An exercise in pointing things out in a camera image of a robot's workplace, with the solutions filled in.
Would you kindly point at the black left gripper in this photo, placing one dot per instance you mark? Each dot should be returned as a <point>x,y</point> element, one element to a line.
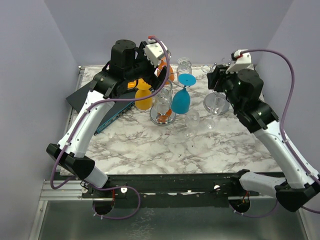
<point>152,79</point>

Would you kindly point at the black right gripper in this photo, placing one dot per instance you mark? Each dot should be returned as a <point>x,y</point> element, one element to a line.
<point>218,73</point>

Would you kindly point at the yellow plastic goblet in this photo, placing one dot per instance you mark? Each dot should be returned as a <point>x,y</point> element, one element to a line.
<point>143,91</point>

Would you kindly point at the clear patterned wine glass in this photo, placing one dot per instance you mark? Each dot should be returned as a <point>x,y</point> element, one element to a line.
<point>184,66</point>

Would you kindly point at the chrome wine glass rack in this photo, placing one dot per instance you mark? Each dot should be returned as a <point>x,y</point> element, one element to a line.
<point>169,117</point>
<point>213,97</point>

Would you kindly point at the blue plastic goblet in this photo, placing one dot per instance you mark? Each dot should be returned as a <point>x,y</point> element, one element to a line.
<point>182,100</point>

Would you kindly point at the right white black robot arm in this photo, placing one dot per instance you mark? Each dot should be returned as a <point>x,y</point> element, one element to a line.
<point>242,91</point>

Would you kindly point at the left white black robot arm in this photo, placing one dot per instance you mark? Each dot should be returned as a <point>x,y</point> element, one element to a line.
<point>128,63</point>

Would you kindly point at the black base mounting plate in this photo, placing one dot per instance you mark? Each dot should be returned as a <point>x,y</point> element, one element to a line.
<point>167,190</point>

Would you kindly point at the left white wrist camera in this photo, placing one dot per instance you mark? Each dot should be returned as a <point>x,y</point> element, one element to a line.
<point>154,52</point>

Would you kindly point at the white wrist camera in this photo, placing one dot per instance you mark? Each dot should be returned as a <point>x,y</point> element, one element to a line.
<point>154,52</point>
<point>241,60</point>

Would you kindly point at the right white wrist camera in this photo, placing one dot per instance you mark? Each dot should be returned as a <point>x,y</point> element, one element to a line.
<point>241,60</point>

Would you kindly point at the dark blue network switch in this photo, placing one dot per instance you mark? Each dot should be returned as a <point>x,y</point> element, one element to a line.
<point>77,100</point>

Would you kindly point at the aluminium rail frame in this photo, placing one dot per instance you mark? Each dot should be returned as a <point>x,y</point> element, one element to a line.
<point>134,145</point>

